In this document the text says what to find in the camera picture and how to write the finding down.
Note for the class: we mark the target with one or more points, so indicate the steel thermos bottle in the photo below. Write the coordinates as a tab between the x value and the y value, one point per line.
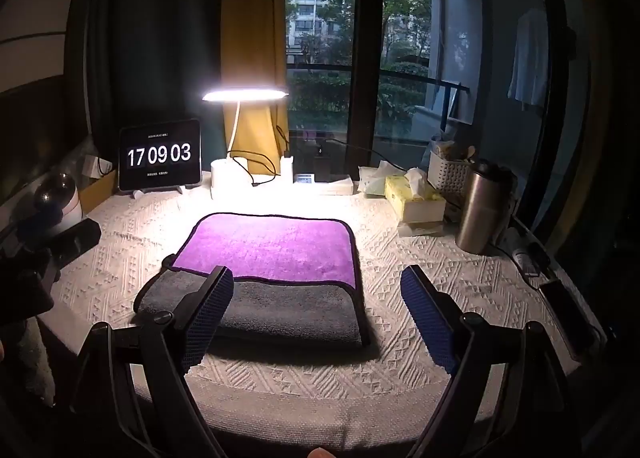
482	208

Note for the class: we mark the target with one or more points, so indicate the tablet clock display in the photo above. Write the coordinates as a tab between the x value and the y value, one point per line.
159	154

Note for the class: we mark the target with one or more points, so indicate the small white display device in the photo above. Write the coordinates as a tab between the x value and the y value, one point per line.
303	179

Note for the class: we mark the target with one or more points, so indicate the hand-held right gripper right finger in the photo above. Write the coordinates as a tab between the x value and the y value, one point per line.
425	323

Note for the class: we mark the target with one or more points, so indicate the dark green curtain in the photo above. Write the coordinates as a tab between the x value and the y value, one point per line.
150	38

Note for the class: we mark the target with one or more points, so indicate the white slatted storage basket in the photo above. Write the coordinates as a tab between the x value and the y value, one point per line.
447	173

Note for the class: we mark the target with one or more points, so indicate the white flat box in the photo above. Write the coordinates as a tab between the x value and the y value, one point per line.
336	185

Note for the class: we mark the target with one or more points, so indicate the brown cardboard box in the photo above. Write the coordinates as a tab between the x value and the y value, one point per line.
97	190

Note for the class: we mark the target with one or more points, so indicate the yellow tissue box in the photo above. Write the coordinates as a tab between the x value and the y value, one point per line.
412	198

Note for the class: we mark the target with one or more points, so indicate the white round security camera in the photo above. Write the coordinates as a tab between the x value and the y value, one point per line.
62	203

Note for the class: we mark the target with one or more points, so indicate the white tissue pack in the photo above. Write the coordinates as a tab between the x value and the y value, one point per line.
380	178

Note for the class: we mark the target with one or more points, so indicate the purple and grey towel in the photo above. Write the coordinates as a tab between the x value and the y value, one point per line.
272	270

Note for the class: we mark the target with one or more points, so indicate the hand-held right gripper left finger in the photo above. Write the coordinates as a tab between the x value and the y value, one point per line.
209	318

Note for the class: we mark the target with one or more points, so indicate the white desk lamp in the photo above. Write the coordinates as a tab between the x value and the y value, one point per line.
240	138

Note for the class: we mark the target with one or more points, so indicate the white textured table cloth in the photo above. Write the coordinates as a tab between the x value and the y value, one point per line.
320	338

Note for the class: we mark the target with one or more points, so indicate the yellow curtain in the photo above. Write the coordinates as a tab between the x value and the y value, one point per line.
252	38

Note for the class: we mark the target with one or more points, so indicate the white hanging shirt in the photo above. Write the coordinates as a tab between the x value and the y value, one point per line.
529	58

